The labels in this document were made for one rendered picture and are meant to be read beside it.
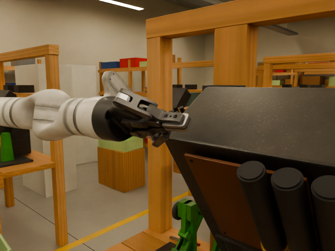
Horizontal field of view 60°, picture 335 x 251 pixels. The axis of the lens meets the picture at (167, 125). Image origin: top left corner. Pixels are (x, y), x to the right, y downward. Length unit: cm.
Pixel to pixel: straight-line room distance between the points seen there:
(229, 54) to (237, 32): 8
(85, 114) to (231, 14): 82
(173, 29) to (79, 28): 762
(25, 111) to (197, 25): 81
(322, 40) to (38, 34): 863
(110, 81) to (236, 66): 71
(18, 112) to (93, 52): 841
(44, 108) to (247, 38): 78
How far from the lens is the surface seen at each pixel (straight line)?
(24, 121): 68
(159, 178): 146
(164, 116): 41
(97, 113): 47
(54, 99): 61
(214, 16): 122
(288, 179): 39
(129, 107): 41
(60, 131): 57
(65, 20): 873
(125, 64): 723
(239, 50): 114
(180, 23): 132
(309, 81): 798
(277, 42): 1160
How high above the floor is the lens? 164
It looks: 8 degrees down
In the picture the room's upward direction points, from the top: straight up
